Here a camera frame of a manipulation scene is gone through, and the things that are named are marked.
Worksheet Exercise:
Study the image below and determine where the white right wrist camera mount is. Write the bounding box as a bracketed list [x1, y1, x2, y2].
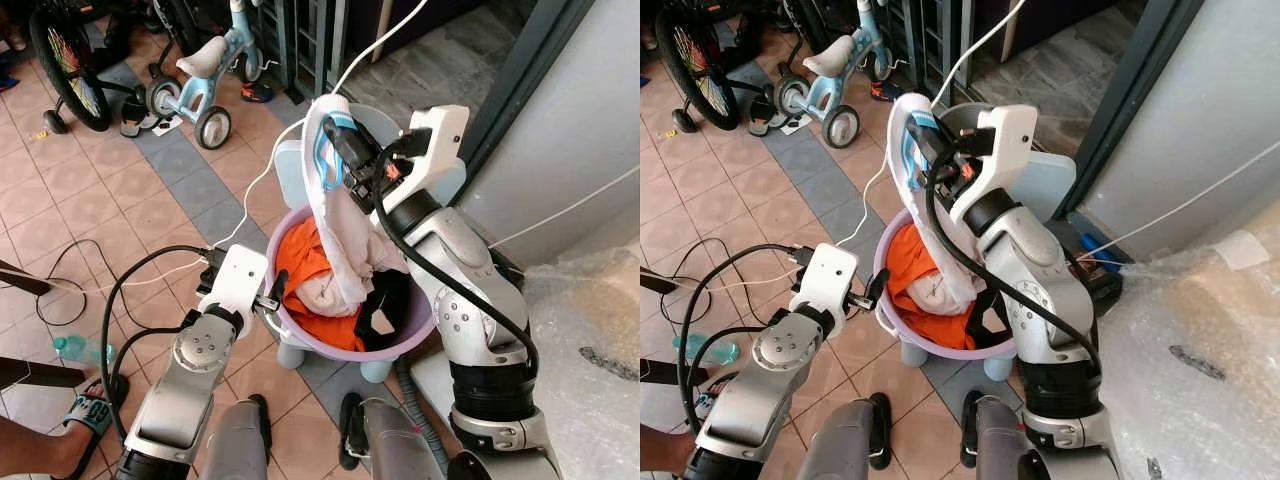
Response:
[374, 104, 472, 213]
[945, 102, 1039, 225]

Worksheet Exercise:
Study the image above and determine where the thick white cable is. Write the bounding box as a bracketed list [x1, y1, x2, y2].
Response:
[835, 0, 1031, 249]
[205, 0, 431, 253]

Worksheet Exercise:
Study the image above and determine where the thin white cable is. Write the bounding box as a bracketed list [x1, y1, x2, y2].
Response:
[1075, 138, 1280, 263]
[488, 164, 641, 249]

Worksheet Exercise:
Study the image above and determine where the beige garment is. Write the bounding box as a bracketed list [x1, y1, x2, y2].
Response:
[904, 270, 963, 320]
[289, 268, 347, 320]

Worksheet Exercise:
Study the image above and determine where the person's bare foot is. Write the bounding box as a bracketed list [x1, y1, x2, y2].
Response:
[0, 413, 98, 480]
[640, 424, 703, 477]

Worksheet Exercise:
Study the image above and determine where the black printed sandal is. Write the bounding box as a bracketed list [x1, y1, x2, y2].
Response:
[60, 378, 128, 480]
[690, 383, 723, 426]

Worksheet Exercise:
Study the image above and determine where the purple plastic basin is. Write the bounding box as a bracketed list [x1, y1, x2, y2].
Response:
[872, 207, 1023, 362]
[261, 204, 442, 364]

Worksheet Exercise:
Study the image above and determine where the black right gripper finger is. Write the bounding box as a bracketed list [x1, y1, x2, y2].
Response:
[907, 117, 937, 167]
[325, 117, 354, 170]

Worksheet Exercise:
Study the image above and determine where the grey robot leg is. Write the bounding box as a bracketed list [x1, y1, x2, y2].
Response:
[795, 392, 894, 480]
[960, 390, 1053, 480]
[198, 393, 273, 480]
[338, 392, 449, 480]

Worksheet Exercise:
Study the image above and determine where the black garment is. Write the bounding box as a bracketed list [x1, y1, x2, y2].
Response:
[354, 268, 413, 352]
[964, 298, 1013, 348]

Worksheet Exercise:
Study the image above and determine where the white garment with blue print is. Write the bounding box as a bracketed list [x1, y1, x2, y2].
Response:
[302, 94, 411, 307]
[887, 92, 987, 307]

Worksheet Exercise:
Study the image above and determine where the grey right robot leg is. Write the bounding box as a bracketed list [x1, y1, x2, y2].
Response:
[960, 390, 1053, 480]
[338, 392, 449, 480]

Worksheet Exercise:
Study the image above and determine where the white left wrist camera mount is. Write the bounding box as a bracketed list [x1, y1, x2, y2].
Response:
[198, 244, 271, 323]
[793, 242, 861, 315]

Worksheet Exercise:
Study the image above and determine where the thin black floor cable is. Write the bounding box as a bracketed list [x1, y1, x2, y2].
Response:
[668, 237, 801, 301]
[34, 237, 206, 328]

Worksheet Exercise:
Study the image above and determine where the black bicycle with colourful spokes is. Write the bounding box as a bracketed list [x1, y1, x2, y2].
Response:
[27, 0, 131, 134]
[654, 0, 761, 132]

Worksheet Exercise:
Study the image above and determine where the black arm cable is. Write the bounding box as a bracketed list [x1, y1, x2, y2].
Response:
[677, 242, 807, 438]
[922, 150, 1104, 379]
[368, 148, 542, 383]
[99, 244, 217, 447]

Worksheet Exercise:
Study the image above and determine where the orange garment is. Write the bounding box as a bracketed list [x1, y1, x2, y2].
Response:
[884, 221, 977, 350]
[271, 217, 367, 352]

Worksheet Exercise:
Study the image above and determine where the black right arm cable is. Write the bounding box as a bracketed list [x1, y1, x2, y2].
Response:
[368, 148, 542, 383]
[922, 150, 1104, 379]

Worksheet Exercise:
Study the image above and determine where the grey corrugated hose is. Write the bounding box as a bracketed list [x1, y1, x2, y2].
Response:
[393, 358, 453, 473]

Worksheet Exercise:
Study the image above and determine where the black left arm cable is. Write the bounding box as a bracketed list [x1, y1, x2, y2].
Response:
[677, 242, 807, 438]
[99, 244, 217, 447]

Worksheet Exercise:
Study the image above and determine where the bubble wrap covered object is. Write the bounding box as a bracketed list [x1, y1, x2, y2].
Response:
[1088, 225, 1280, 480]
[518, 245, 641, 480]

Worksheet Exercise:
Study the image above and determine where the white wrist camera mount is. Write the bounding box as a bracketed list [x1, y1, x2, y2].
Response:
[945, 102, 1039, 225]
[793, 242, 861, 315]
[198, 244, 271, 323]
[374, 104, 472, 213]

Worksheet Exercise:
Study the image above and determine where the light blue children's tricycle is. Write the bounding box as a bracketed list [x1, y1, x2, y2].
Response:
[771, 0, 898, 150]
[144, 0, 265, 152]

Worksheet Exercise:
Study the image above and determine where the green plastic bottle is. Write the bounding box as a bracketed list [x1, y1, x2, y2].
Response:
[51, 334, 117, 367]
[671, 334, 742, 367]

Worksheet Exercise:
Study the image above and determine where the grey left robot leg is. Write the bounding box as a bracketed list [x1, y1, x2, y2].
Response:
[198, 393, 273, 480]
[795, 392, 894, 480]

